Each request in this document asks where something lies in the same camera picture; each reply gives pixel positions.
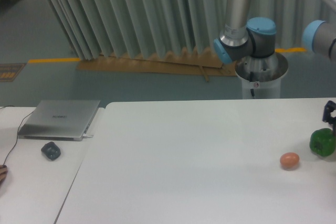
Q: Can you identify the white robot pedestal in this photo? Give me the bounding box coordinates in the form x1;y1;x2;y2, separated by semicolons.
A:
235;52;288;99

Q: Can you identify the person's hand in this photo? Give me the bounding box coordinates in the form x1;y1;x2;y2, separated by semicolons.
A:
0;165;8;183

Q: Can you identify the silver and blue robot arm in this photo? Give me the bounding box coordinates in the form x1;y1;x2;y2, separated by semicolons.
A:
213;0;288;99

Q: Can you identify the brown egg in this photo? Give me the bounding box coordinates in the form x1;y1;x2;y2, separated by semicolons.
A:
279;152;300;170

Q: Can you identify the dark grey round controller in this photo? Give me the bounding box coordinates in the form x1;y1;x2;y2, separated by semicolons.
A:
41;142;61;161

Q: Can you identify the green bell pepper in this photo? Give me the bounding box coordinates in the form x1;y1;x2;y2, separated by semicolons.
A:
309;128;335;157

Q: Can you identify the silver closed laptop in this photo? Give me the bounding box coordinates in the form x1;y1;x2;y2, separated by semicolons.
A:
18;100;100;141

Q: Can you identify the black cable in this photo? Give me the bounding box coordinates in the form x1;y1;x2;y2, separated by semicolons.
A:
0;105;37;166

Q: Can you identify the grey pleated curtain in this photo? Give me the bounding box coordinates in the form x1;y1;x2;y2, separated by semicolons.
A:
47;0;335;60

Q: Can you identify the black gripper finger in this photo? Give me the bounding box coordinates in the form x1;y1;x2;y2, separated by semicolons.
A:
322;100;335;134

